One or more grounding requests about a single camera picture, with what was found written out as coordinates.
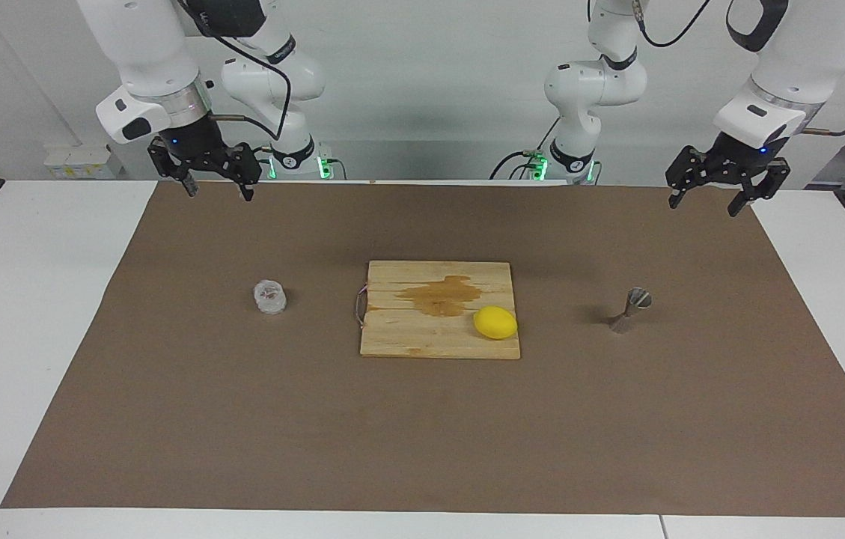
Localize wooden cutting board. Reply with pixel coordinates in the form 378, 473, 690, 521
355, 260, 522, 360

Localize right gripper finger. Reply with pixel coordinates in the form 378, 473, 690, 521
205, 141, 263, 202
147, 140, 201, 198

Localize brown paper table mat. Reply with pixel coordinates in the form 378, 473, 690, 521
1, 180, 845, 517

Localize small clear glass cup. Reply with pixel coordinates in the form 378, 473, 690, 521
253, 279, 289, 316

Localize black base power cables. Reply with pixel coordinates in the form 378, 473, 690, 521
489, 112, 565, 180

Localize steel double jigger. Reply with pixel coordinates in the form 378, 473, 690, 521
608, 287, 653, 335

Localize yellow lemon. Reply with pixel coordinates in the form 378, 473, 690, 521
473, 305, 519, 341

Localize white wall socket box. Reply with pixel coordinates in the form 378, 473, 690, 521
44, 146, 126, 180

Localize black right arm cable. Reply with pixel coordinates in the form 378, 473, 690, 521
177, 0, 293, 154

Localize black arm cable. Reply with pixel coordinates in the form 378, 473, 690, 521
628, 0, 845, 137
177, 0, 293, 154

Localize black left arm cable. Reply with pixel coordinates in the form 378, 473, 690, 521
628, 0, 845, 137

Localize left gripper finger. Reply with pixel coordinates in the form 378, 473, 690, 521
727, 158, 792, 219
665, 147, 723, 210

